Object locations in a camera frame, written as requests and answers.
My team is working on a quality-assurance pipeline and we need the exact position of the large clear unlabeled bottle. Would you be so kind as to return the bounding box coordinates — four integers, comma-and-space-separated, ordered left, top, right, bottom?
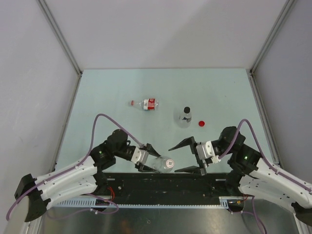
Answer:
151, 157, 173, 173

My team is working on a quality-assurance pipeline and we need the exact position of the white bottle cap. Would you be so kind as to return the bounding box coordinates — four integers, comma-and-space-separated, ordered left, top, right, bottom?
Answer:
165, 159, 175, 169

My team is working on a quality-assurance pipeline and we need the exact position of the small clear blue-label bottle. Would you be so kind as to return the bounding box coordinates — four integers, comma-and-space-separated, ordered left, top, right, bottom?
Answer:
177, 110, 192, 128

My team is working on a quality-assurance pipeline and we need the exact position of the black bottle cap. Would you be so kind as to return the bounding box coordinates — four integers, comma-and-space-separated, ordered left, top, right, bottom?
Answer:
184, 107, 190, 114

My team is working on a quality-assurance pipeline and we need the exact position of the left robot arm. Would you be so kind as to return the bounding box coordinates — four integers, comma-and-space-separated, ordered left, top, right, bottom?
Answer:
14, 129, 160, 222

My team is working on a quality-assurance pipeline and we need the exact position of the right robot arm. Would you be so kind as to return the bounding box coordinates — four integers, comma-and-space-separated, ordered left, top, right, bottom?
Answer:
171, 126, 312, 226

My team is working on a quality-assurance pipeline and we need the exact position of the red bottle cap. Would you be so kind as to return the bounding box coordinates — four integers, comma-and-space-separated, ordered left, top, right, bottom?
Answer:
198, 120, 205, 127

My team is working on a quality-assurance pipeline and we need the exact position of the clear red-label bottle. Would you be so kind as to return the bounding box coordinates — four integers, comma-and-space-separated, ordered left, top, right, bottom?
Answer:
129, 98, 159, 111

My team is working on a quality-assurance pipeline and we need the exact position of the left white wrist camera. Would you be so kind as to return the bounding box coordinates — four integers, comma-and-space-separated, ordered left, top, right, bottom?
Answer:
131, 147, 149, 164

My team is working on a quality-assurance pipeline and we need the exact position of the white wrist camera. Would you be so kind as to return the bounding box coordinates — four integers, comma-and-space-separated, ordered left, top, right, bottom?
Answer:
195, 141, 221, 165
131, 147, 149, 164

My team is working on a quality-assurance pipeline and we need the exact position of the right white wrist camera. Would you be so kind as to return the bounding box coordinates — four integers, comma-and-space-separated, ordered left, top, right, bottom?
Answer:
195, 141, 221, 165

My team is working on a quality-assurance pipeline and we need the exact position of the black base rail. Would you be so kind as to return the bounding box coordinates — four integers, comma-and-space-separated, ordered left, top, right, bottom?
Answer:
93, 173, 243, 206

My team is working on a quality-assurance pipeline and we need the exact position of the grey slotted cable duct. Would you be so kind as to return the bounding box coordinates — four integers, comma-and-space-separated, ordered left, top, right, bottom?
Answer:
48, 196, 234, 210

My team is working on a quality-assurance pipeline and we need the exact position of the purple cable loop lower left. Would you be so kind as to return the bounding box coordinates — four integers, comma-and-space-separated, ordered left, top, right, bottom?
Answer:
46, 192, 119, 220

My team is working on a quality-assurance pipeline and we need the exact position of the purple cable loop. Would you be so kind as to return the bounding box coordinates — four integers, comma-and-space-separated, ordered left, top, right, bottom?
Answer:
46, 192, 119, 220
234, 195, 266, 234

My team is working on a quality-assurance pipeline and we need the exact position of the right aluminium frame post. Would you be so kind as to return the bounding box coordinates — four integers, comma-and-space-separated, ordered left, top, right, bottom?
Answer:
248, 0, 299, 75

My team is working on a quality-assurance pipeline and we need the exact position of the aluminium frame post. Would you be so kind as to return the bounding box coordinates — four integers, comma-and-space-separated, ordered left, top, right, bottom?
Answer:
36, 0, 83, 76
248, 0, 299, 75

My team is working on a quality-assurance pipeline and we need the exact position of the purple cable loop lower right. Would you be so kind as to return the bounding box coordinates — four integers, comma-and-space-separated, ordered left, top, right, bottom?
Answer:
234, 195, 266, 234

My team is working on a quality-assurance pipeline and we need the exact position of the left aluminium frame post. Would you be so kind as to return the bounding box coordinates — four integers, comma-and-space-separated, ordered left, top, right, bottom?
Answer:
36, 0, 83, 76

